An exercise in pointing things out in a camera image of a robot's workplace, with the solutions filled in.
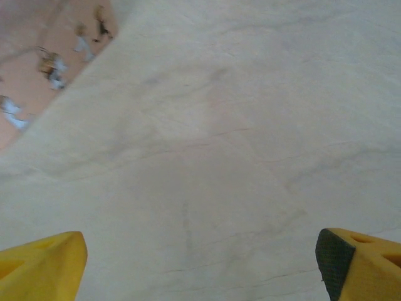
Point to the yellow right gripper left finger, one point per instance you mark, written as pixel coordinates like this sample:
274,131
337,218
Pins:
47,269

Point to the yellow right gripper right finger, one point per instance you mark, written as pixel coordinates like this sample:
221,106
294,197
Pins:
366,269

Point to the pink tin box wedding print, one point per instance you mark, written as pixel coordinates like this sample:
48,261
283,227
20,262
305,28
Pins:
37,47

